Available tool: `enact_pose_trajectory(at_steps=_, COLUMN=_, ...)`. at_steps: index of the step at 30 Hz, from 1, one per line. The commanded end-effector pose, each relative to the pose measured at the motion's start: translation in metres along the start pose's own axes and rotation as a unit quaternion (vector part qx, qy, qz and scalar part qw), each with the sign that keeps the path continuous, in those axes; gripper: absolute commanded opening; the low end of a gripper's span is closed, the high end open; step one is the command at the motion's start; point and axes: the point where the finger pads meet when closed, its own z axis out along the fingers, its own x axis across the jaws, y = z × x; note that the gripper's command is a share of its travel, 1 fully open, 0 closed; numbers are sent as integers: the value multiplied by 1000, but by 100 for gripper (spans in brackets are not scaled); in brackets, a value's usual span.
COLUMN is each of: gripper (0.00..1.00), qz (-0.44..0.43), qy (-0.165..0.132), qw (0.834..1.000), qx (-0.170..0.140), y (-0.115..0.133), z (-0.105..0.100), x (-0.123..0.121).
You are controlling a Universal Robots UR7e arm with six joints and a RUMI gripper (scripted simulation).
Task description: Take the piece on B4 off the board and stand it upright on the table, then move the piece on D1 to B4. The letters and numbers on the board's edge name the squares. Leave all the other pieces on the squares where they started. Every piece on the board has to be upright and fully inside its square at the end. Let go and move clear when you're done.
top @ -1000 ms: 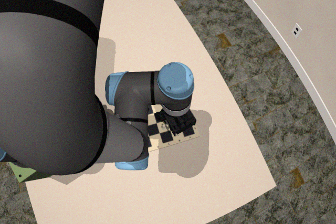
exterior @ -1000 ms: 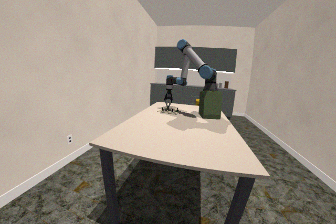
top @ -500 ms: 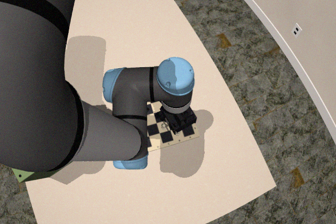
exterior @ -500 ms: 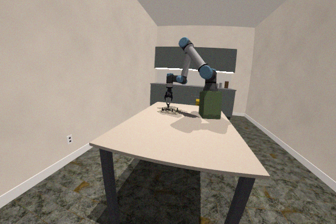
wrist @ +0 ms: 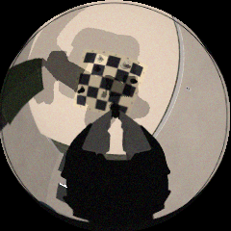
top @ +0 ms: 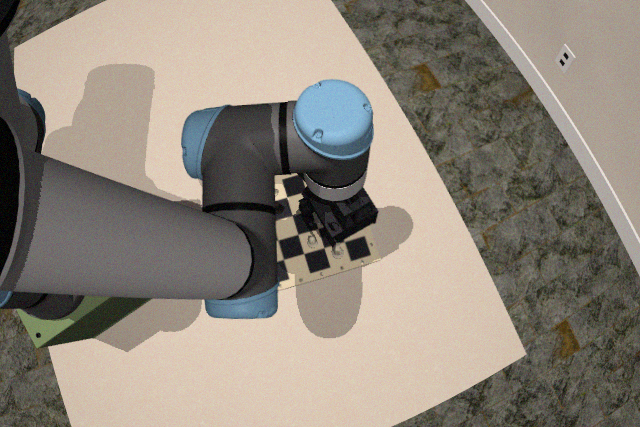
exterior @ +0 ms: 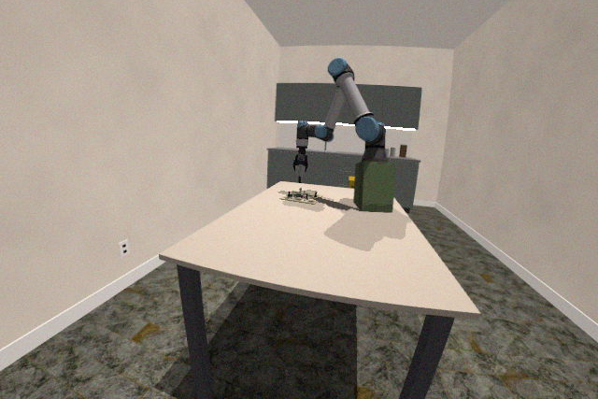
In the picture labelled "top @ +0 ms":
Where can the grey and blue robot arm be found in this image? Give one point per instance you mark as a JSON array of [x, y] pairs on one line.
[[79, 233]]

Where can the cream and black chessboard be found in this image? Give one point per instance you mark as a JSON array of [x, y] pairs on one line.
[[297, 263]]

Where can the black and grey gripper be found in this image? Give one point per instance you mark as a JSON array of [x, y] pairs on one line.
[[336, 213]]

